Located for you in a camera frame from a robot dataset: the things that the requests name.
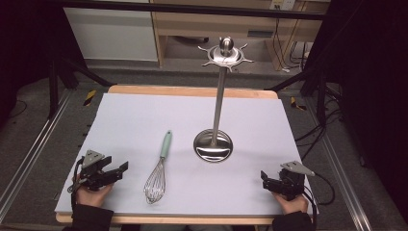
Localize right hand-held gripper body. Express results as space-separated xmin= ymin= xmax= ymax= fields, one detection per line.
xmin=277 ymin=160 xmax=317 ymax=202

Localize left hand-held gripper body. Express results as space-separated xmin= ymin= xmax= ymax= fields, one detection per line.
xmin=78 ymin=149 xmax=114 ymax=193

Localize person's left hand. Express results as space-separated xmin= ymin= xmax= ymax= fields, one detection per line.
xmin=74 ymin=173 xmax=115 ymax=208

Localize person's right hand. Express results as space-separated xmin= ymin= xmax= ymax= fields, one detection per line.
xmin=271 ymin=192 xmax=310 ymax=216

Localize white table mat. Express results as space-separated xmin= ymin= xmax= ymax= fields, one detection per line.
xmin=54 ymin=92 xmax=318 ymax=217

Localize yellow black striped tape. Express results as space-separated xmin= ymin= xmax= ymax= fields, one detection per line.
xmin=83 ymin=89 xmax=97 ymax=107
xmin=290 ymin=96 xmax=308 ymax=113

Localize steel utensil hanging stand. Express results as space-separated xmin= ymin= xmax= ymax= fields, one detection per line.
xmin=192 ymin=36 xmax=255 ymax=164

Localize black metal stand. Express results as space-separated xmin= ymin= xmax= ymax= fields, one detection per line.
xmin=264 ymin=68 xmax=343 ymax=128
xmin=47 ymin=56 xmax=116 ymax=120

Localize wooden table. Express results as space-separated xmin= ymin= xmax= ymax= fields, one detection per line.
xmin=55 ymin=84 xmax=281 ymax=226

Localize white cabinet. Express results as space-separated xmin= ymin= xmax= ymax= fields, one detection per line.
xmin=63 ymin=7 xmax=159 ymax=63

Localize black curtain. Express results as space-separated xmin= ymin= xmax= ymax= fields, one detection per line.
xmin=302 ymin=0 xmax=408 ymax=222
xmin=0 ymin=0 xmax=85 ymax=129

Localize wooden desk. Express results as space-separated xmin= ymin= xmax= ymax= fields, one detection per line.
xmin=149 ymin=0 xmax=331 ymax=72

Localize white power strip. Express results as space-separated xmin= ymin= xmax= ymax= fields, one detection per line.
xmin=269 ymin=0 xmax=296 ymax=12

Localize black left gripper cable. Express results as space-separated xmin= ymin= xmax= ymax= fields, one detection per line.
xmin=66 ymin=156 xmax=86 ymax=208

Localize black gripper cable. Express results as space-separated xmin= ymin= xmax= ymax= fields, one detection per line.
xmin=66 ymin=156 xmax=86 ymax=208
xmin=301 ymin=172 xmax=337 ymax=225

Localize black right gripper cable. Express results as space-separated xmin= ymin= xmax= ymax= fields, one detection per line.
xmin=301 ymin=172 xmax=337 ymax=225

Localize whisk with green handle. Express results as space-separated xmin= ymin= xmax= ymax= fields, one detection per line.
xmin=142 ymin=129 xmax=173 ymax=206

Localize metal floor rail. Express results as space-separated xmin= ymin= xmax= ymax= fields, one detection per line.
xmin=304 ymin=95 xmax=375 ymax=231
xmin=0 ymin=90 xmax=75 ymax=222

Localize black floor cables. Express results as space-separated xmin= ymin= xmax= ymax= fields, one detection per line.
xmin=293 ymin=92 xmax=345 ymax=162

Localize black metal frame bar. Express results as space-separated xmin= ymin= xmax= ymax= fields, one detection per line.
xmin=47 ymin=0 xmax=325 ymax=21

